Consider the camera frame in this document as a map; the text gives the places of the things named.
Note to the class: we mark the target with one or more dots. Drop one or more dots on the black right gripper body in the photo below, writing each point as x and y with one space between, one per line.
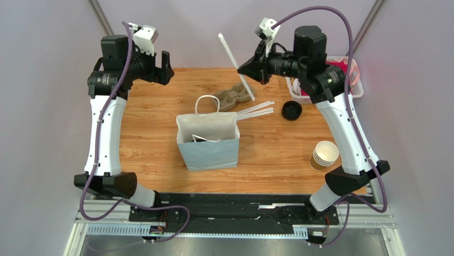
263 69

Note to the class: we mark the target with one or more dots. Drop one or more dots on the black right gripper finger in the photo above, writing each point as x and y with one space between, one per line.
253 66
253 74

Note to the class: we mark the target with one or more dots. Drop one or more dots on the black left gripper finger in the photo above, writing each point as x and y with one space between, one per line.
165 61
165 75

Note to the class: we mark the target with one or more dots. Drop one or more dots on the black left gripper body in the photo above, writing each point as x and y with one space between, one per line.
150 73

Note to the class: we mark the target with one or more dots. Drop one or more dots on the stack of black lids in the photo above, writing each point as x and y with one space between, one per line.
291 110

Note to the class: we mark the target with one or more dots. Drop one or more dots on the white straw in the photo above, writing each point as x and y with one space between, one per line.
235 64
256 114
256 107
256 111

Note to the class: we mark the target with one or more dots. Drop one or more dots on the light blue paper bag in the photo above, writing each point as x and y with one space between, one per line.
220 129

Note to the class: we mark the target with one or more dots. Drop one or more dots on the stack of paper cups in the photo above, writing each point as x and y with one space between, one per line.
324 155

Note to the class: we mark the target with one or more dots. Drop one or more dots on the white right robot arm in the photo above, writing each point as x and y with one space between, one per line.
328 89

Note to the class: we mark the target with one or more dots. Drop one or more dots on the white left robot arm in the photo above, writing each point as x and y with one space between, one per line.
124 60

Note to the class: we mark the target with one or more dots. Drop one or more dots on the white plastic basket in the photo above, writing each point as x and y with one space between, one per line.
355 89

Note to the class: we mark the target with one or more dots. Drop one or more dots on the cardboard cup carrier tray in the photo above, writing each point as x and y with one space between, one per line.
229 98

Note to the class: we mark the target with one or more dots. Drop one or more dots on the pink folded cloth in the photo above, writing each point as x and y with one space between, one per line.
341 62

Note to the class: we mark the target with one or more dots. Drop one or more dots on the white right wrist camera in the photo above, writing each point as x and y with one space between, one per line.
267 30

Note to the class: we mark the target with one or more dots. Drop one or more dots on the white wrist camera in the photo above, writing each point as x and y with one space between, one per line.
267 30
144 38

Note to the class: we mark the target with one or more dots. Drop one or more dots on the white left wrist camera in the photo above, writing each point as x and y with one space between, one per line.
144 38

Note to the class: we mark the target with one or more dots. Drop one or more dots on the left aluminium corner post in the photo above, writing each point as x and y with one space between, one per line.
101 17

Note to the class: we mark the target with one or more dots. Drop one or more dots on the aluminium corner post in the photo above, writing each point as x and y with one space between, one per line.
367 24
101 17

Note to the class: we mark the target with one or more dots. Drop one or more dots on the right aluminium corner post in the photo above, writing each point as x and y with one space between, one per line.
367 24

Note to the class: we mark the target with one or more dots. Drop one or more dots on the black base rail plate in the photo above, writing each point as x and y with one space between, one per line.
235 214

